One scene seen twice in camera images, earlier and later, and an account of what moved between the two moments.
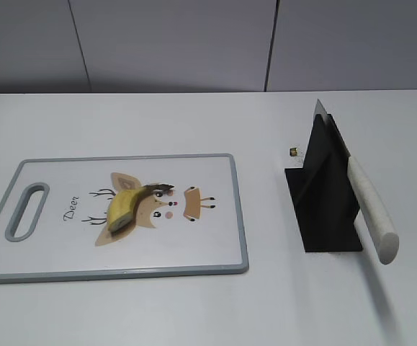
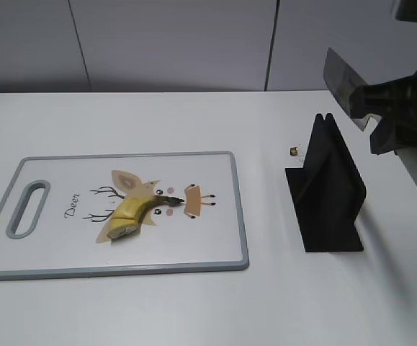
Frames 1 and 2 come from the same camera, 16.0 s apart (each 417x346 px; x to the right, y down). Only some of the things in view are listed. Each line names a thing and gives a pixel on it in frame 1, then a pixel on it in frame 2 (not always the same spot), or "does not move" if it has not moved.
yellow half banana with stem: (122, 208) → (137, 207)
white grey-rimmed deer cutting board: (51, 223) does not move
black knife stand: (323, 197) does not move
